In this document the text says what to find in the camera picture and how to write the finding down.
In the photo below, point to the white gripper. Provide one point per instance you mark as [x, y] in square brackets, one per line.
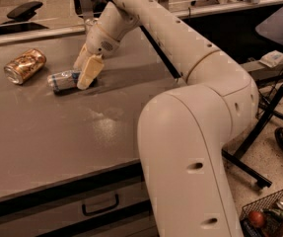
[99, 41]

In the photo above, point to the silver blue redbull can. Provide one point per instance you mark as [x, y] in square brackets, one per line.
[64, 80]

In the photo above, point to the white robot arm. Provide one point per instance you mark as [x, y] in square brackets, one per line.
[181, 132]

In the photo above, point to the white green upright can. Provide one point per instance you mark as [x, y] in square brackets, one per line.
[89, 23]

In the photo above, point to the orange soda can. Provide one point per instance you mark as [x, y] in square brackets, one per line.
[23, 67]

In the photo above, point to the grey drawer cabinet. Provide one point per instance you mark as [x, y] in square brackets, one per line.
[50, 206]

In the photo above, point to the white tissue pack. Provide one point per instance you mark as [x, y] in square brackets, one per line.
[272, 59]

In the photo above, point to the red apple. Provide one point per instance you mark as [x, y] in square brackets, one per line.
[256, 219]

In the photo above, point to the black drawer handle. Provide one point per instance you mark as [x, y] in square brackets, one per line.
[99, 205]

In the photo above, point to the black metal stand frame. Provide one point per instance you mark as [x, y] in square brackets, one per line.
[268, 112]

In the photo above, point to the black wire basket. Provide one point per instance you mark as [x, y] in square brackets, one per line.
[272, 208]

